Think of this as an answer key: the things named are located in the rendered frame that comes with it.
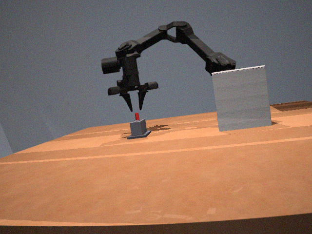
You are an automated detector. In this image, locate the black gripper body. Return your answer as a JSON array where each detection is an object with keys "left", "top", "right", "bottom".
[{"left": 108, "top": 69, "right": 158, "bottom": 95}]

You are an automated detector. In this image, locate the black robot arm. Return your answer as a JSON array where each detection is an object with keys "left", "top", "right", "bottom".
[{"left": 101, "top": 21, "right": 236, "bottom": 76}]

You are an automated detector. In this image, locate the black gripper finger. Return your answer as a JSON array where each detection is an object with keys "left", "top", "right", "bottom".
[
  {"left": 119, "top": 93, "right": 133, "bottom": 112},
  {"left": 138, "top": 91, "right": 148, "bottom": 110}
]

